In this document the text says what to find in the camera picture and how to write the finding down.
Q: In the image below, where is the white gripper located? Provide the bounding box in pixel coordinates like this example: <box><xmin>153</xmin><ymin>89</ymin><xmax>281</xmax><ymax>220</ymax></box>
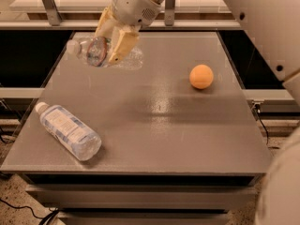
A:
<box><xmin>94</xmin><ymin>0</ymin><xmax>160</xmax><ymax>64</ymax></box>

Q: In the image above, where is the clear ribbed water bottle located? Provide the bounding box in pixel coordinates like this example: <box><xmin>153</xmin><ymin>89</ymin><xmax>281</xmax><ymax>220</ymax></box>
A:
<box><xmin>67</xmin><ymin>37</ymin><xmax>143</xmax><ymax>70</ymax></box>

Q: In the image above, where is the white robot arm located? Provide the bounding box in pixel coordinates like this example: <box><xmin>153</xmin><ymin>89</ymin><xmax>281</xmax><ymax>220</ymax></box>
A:
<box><xmin>95</xmin><ymin>0</ymin><xmax>300</xmax><ymax>225</ymax></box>

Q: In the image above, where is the blue labelled water bottle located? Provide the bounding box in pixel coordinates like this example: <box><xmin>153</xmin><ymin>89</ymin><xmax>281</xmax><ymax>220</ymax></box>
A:
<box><xmin>35</xmin><ymin>102</ymin><xmax>102</xmax><ymax>161</ymax></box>

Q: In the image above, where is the orange ball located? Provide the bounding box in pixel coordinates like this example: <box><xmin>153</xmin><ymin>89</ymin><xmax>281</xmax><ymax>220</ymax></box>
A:
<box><xmin>189</xmin><ymin>65</ymin><xmax>214</xmax><ymax>89</ymax></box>

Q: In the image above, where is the metal railing frame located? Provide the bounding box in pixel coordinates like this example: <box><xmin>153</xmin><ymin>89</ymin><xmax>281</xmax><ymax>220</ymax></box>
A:
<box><xmin>0</xmin><ymin>0</ymin><xmax>240</xmax><ymax>30</ymax></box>

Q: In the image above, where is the black cable right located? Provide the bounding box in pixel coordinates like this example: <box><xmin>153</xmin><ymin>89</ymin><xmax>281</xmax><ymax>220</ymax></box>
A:
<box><xmin>249</xmin><ymin>101</ymin><xmax>273</xmax><ymax>147</ymax></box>

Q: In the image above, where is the black cable left floor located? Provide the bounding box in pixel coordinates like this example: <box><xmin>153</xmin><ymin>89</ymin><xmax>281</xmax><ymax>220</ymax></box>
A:
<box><xmin>0</xmin><ymin>197</ymin><xmax>60</xmax><ymax>225</ymax></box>

